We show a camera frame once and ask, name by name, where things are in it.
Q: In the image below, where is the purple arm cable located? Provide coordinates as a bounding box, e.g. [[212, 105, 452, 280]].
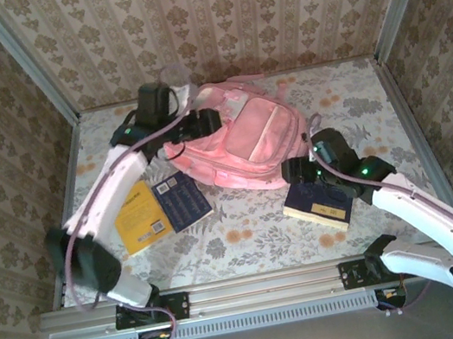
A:
[[303, 90, 453, 326], [31, 61, 239, 339]]

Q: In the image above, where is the floral tablecloth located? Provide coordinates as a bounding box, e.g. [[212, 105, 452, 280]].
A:
[[31, 48, 453, 309]]

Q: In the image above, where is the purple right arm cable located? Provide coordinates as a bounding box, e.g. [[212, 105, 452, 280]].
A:
[[303, 90, 453, 326]]

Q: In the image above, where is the aluminium side rail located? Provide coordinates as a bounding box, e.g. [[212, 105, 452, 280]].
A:
[[369, 46, 453, 247], [22, 116, 112, 310]]

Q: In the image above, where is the pink backpack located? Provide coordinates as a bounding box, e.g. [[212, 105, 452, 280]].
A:
[[153, 67, 320, 208]]

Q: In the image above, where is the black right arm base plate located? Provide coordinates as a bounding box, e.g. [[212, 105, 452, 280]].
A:
[[338, 254, 388, 292]]

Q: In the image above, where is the aluminium front rail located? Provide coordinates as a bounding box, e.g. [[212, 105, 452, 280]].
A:
[[38, 239, 453, 339]]

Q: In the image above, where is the grey slotted cable duct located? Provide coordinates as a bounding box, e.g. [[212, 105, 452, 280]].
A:
[[89, 288, 379, 339]]

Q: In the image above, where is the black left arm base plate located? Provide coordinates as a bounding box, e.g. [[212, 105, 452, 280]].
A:
[[112, 290, 192, 332]]

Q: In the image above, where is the dark blue book with barcode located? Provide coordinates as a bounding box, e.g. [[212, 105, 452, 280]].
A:
[[149, 165, 217, 236]]

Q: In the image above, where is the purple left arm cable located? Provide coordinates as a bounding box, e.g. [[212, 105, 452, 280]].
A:
[[31, 61, 239, 339]]

